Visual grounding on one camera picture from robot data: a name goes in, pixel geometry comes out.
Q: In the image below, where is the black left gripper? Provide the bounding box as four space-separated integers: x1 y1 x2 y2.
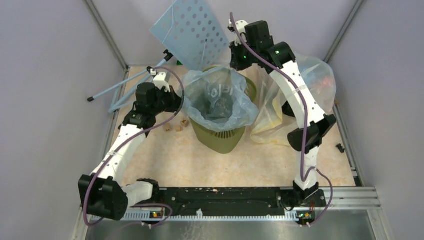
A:
150 85 185 116

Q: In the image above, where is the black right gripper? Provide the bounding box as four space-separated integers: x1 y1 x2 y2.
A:
229 37 259 72

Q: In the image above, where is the light blue trash bag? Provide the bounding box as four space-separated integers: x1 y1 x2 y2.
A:
182 66 259 132

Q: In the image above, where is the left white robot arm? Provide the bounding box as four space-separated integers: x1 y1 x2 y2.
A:
78 82 182 221

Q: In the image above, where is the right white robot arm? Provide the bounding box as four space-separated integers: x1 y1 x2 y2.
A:
227 17 336 206

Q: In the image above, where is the green plastic trash bin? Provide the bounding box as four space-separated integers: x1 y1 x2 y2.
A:
188 67 257 154

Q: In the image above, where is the wooden cube block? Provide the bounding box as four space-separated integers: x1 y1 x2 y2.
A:
175 125 183 132
180 118 190 128
163 123 173 132

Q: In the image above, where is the blue perforated music stand desk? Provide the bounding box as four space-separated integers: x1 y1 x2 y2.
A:
149 0 229 71

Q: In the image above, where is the clear yellow-banded plastic bag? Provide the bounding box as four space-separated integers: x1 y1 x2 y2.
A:
248 53 337 146

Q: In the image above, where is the small black clip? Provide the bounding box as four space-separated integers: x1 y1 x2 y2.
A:
335 143 346 153

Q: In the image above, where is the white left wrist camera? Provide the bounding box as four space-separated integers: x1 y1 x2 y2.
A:
150 70 171 93

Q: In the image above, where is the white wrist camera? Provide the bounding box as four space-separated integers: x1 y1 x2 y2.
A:
150 70 171 93
227 19 249 47

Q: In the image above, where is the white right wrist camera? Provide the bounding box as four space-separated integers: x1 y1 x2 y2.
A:
227 19 249 47

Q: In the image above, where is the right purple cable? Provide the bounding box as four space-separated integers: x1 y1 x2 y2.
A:
229 12 334 226

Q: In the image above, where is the purple cable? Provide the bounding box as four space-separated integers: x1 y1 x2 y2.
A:
229 12 334 226
82 66 186 228

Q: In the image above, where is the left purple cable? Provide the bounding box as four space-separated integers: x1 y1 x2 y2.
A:
82 66 186 228

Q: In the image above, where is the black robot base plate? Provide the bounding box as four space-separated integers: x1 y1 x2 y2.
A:
144 187 327 217

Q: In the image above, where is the white slotted cable duct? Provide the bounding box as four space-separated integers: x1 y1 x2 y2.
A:
91 209 299 222

